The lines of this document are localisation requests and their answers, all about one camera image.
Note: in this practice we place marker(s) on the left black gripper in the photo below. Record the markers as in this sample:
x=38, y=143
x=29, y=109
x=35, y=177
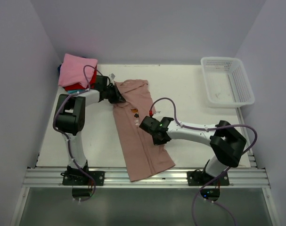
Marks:
x=118, y=96

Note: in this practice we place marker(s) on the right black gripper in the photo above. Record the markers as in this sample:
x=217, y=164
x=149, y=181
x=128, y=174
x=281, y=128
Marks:
x=157, y=141

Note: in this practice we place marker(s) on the dusty pink printed t shirt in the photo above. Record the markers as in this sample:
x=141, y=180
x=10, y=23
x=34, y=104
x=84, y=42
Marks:
x=142, y=157

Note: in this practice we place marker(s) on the teal t shirt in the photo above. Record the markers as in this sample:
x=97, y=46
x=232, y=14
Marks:
x=70, y=80

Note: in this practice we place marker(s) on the red t shirt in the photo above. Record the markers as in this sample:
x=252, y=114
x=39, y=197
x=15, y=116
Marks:
x=77, y=86

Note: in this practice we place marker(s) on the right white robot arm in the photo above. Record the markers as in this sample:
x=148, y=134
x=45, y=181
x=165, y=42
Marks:
x=226, y=142

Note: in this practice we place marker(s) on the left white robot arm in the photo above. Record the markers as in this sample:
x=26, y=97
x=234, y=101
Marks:
x=69, y=118

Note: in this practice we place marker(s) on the white plastic basket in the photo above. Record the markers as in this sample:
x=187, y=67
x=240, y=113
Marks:
x=226, y=82

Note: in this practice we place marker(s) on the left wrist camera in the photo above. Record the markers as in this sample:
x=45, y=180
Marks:
x=112, y=76

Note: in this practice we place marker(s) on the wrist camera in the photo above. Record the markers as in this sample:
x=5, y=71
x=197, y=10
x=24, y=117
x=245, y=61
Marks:
x=154, y=113
x=112, y=76

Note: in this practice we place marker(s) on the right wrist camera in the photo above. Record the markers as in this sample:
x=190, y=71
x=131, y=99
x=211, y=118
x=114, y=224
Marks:
x=154, y=113

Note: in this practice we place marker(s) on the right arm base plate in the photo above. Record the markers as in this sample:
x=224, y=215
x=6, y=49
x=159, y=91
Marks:
x=199, y=178

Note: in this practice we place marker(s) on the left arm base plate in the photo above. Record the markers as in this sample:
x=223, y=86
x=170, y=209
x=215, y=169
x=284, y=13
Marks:
x=79, y=179

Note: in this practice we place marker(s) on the aluminium mounting rail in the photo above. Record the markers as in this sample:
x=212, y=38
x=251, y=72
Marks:
x=171, y=178

